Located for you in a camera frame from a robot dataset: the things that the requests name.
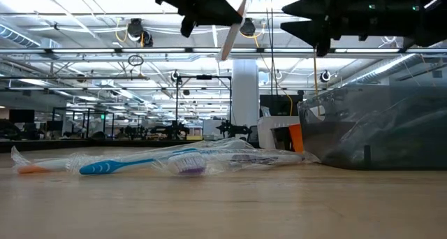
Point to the black plastic basket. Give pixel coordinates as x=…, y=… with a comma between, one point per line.
x=279, y=139

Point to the purple toothbrush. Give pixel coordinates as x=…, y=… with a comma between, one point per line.
x=188, y=165

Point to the orange plastic basket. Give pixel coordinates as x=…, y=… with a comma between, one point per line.
x=296, y=137

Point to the black frame workstation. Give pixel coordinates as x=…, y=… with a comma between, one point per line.
x=177, y=102
x=80, y=108

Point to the white perforated plastic basket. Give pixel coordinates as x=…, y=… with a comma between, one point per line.
x=265, y=134

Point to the blue toothbrush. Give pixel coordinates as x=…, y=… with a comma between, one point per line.
x=104, y=166

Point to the background black robot arm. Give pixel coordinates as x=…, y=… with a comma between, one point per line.
x=173, y=130
x=230, y=129

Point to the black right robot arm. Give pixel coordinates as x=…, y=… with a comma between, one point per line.
x=419, y=22

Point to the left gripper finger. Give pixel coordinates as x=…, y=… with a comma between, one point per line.
x=220, y=12

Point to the white square pillar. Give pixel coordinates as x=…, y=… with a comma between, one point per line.
x=244, y=99

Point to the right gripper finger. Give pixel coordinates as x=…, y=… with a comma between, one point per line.
x=314, y=31
x=314, y=6

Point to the black monitor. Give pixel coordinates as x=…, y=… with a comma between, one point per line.
x=279, y=106
x=21, y=116

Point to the clear grey plastic bin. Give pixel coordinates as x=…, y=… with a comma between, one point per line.
x=324, y=144

